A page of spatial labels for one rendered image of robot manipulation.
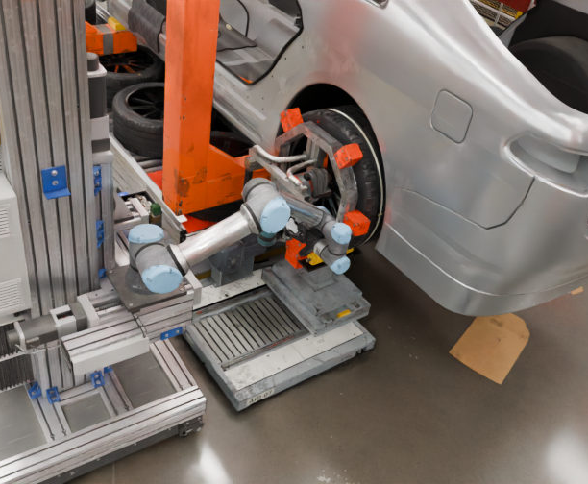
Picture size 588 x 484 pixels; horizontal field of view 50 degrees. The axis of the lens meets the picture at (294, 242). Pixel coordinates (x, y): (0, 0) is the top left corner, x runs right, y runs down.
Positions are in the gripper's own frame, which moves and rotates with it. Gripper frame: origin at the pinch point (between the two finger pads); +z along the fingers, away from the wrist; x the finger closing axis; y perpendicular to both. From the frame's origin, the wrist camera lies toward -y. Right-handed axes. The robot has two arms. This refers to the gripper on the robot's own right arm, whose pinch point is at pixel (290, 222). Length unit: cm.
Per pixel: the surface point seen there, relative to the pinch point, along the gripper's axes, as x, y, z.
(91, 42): -15, -21, 253
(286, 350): -6, -75, -7
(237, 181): -13, -19, 60
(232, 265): -1, -54, 39
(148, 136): -9, -40, 152
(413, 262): -30, 1, -44
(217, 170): -2, -11, 62
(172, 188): 21, -17, 65
